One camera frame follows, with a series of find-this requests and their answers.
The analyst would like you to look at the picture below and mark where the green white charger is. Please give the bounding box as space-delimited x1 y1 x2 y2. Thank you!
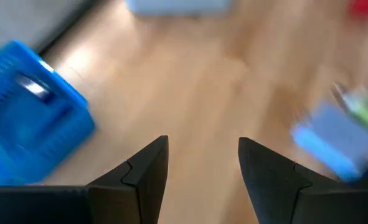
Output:
331 82 368 134

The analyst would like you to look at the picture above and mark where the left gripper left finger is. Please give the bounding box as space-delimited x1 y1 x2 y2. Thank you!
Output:
87 135 169 224

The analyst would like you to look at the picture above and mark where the wide red block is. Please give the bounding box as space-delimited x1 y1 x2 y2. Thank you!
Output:
349 0 368 18

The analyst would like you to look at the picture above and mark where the white plastic bin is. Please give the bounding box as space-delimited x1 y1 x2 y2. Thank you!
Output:
126 0 234 17

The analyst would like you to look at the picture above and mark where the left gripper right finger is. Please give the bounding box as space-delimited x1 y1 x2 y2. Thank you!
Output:
238 136 346 224

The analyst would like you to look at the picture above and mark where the blue plastic bin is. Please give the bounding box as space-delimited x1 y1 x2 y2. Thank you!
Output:
0 40 97 186

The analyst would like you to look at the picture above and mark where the lilac box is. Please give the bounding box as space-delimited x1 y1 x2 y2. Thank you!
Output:
291 101 368 183

